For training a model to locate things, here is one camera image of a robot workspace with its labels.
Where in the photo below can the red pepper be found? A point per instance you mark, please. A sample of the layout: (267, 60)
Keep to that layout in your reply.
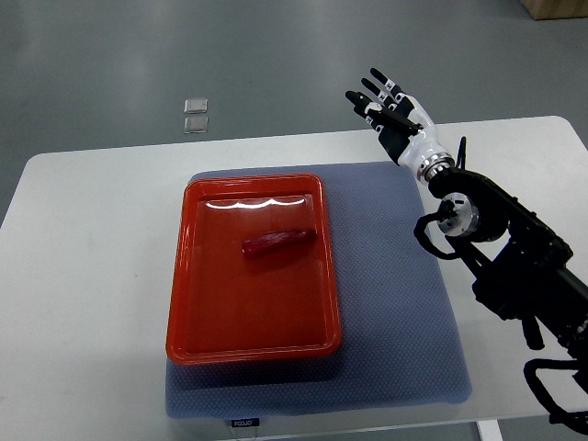
(272, 241)

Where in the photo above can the cardboard box corner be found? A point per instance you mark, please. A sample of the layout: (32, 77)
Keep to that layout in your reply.
(555, 9)

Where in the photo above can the upper metal floor plate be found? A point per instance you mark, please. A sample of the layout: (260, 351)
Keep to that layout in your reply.
(196, 105)

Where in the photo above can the blue-grey textured mat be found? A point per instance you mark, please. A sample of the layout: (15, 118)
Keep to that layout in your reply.
(400, 343)

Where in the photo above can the red plastic tray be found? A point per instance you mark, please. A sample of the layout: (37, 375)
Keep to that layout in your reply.
(227, 308)

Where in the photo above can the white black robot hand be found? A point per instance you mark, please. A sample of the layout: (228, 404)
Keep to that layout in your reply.
(406, 131)

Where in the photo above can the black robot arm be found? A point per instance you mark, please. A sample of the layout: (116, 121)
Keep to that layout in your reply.
(518, 262)

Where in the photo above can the white table leg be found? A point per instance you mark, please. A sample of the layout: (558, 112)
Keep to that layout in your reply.
(489, 430)

